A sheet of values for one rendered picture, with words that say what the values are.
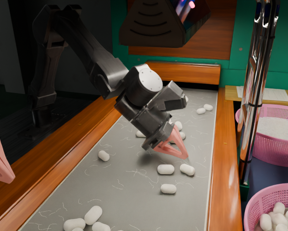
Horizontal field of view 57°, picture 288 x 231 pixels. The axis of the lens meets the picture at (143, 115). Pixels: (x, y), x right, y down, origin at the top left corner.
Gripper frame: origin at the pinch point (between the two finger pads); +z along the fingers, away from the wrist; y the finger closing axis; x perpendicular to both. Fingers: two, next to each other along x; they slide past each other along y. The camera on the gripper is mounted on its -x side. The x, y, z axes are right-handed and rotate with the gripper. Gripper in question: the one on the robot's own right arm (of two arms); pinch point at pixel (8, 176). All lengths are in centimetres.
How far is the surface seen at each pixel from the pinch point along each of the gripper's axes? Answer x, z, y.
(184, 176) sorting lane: -5.8, 25.1, 23.1
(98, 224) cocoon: 0.1, 15.3, 4.1
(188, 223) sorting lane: -7.5, 27.1, 10.1
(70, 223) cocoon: 2.8, 11.9, 2.8
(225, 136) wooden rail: -13, 30, 40
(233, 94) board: -16, 31, 72
